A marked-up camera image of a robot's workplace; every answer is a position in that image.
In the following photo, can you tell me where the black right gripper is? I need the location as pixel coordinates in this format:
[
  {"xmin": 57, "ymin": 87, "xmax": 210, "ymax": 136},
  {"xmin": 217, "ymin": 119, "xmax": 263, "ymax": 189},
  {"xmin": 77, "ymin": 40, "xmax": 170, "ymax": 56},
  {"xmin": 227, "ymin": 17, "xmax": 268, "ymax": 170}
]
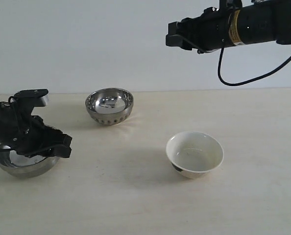
[{"xmin": 165, "ymin": 6, "xmax": 234, "ymax": 54}]

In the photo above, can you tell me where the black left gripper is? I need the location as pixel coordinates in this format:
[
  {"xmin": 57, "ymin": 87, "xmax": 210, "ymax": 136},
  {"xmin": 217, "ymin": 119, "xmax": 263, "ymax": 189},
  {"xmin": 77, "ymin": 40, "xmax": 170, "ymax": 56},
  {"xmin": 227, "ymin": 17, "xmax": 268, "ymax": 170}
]
[{"xmin": 3, "ymin": 114, "xmax": 72, "ymax": 158}]

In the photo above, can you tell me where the wide shallow steel bowl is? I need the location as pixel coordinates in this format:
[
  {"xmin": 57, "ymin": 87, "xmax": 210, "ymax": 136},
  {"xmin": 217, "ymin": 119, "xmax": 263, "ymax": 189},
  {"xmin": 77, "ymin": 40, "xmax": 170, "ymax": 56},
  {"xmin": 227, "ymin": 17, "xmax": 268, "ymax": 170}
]
[{"xmin": 0, "ymin": 143, "xmax": 60, "ymax": 179}]

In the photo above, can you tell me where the patterned deep steel bowl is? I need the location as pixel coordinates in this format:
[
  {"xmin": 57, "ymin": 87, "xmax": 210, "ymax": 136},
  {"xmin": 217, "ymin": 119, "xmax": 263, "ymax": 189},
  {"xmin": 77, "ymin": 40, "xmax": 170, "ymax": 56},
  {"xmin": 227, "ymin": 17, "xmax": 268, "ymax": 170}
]
[{"xmin": 85, "ymin": 88, "xmax": 134, "ymax": 126}]

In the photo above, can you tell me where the white ceramic bowl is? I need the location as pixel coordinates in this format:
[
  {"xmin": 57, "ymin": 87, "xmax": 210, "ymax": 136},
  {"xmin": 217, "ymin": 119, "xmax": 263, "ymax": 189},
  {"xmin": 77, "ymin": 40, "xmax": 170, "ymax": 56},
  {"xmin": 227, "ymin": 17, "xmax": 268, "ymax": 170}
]
[{"xmin": 165, "ymin": 131, "xmax": 224, "ymax": 179}]

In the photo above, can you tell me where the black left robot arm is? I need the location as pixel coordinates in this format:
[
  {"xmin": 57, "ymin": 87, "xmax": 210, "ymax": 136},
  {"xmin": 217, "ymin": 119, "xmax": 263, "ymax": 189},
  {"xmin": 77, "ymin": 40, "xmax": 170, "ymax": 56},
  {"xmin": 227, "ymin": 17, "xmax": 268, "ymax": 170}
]
[{"xmin": 0, "ymin": 89, "xmax": 72, "ymax": 159}]

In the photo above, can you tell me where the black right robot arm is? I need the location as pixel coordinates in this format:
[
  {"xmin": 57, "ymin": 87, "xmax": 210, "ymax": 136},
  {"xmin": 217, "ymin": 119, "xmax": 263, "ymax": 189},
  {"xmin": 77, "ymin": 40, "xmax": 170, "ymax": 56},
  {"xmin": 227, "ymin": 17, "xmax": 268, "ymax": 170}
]
[{"xmin": 165, "ymin": 0, "xmax": 291, "ymax": 54}]

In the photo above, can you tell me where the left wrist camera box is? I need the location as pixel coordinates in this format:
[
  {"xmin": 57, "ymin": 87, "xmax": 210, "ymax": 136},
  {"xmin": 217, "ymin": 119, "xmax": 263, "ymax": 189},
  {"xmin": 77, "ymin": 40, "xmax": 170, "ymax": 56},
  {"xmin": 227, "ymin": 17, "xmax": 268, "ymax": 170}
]
[{"xmin": 14, "ymin": 89, "xmax": 49, "ymax": 107}]

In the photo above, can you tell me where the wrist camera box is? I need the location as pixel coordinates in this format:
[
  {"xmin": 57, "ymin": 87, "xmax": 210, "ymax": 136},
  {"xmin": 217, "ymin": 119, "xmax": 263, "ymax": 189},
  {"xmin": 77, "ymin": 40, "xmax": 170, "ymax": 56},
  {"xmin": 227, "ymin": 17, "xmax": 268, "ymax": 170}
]
[
  {"xmin": 14, "ymin": 89, "xmax": 49, "ymax": 107},
  {"xmin": 219, "ymin": 0, "xmax": 243, "ymax": 12}
]

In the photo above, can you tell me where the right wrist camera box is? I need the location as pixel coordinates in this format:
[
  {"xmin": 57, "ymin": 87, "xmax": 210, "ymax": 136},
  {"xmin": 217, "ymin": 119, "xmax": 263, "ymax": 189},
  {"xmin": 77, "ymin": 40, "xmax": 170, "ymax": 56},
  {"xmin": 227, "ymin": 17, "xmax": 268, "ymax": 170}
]
[{"xmin": 219, "ymin": 0, "xmax": 243, "ymax": 12}]

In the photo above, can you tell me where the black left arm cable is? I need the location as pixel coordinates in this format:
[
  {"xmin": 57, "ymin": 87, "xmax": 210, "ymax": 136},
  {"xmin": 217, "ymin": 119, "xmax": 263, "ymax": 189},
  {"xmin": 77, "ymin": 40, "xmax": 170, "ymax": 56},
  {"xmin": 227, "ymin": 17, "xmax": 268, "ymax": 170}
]
[{"xmin": 0, "ymin": 96, "xmax": 60, "ymax": 157}]

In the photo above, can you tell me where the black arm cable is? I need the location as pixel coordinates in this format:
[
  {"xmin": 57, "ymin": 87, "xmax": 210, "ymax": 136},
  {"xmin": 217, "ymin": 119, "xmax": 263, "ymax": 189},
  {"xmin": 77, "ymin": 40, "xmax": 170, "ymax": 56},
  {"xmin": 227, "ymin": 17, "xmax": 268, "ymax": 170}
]
[
  {"xmin": 218, "ymin": 44, "xmax": 291, "ymax": 87},
  {"xmin": 0, "ymin": 96, "xmax": 60, "ymax": 157}
]

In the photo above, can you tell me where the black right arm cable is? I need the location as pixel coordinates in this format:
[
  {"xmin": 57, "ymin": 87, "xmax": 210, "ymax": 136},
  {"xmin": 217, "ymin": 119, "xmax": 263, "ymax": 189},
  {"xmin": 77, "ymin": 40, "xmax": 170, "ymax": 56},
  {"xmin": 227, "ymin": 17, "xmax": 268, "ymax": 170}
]
[{"xmin": 218, "ymin": 44, "xmax": 291, "ymax": 87}]

